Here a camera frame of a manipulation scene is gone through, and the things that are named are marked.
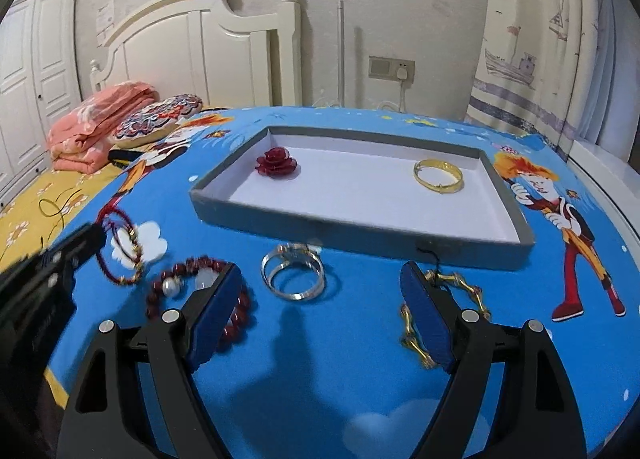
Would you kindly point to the folded pink blanket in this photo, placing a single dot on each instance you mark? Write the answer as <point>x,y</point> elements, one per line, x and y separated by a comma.
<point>85,129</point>

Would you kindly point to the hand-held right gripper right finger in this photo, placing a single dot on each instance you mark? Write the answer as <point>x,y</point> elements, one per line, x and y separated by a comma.
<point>425,314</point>

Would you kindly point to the yellow flower bed sheet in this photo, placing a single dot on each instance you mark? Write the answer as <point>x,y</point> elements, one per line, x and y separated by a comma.
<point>30,219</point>

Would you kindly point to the gold bangle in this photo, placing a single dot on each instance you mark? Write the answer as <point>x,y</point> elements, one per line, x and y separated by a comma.
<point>424,180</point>

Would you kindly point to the patterned round pillow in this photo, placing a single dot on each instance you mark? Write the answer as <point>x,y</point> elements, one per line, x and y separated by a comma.
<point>155,119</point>

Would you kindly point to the white wardrobe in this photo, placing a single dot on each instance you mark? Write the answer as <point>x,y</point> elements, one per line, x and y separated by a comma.
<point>35,64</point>

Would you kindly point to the red rose ornament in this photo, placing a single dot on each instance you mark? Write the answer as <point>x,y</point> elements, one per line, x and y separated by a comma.
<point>276,161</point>

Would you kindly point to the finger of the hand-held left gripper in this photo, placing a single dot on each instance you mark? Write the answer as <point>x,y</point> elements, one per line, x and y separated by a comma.
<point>82,241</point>

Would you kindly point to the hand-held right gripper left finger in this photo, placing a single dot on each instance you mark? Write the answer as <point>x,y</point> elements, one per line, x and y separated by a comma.
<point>216,310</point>

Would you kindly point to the white window sill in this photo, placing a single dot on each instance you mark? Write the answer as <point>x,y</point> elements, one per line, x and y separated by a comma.
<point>610,189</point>

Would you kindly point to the wall socket panel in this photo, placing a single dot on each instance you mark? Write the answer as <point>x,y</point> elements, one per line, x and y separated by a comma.
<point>381,67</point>

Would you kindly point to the cream wooden headboard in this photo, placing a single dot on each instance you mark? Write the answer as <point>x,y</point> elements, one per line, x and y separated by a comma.
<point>200,44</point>

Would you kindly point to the grey cardboard tray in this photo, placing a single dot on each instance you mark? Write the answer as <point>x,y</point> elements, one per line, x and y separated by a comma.
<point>360,184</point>

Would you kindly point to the silver bangle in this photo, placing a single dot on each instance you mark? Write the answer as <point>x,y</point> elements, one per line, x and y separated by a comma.
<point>270,284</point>

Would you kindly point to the ship print curtain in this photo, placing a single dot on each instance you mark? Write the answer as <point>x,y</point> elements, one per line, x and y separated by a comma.
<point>540,39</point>

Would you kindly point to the blue cartoon printed cloth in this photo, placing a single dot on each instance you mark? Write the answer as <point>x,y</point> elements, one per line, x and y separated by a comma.
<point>350,339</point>

